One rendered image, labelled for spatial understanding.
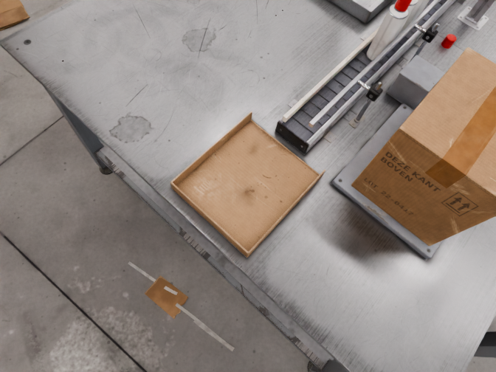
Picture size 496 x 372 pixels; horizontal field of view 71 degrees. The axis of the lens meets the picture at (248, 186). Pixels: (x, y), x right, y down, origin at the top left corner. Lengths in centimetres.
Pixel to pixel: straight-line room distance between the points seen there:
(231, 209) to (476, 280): 63
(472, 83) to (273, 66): 55
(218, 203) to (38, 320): 115
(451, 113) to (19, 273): 175
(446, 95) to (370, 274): 43
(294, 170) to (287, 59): 39
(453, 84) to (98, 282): 153
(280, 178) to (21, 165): 150
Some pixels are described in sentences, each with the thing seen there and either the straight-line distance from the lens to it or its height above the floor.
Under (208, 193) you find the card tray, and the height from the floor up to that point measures 83.
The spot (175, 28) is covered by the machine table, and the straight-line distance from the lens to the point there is 124.
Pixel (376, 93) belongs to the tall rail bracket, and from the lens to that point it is 97.
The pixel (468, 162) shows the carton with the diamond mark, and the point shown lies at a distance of 76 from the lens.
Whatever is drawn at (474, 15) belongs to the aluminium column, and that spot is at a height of 85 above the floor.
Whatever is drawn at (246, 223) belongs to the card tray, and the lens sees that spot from 87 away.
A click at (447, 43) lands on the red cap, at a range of 141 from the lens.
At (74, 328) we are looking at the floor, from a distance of 177.
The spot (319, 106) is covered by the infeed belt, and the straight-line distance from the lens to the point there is 101.
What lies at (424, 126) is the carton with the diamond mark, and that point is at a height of 112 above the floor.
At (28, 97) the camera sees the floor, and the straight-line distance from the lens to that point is 234.
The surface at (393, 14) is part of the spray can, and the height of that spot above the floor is 104.
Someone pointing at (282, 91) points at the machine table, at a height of 83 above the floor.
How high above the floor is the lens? 166
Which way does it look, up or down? 65 degrees down
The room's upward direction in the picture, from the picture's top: 11 degrees clockwise
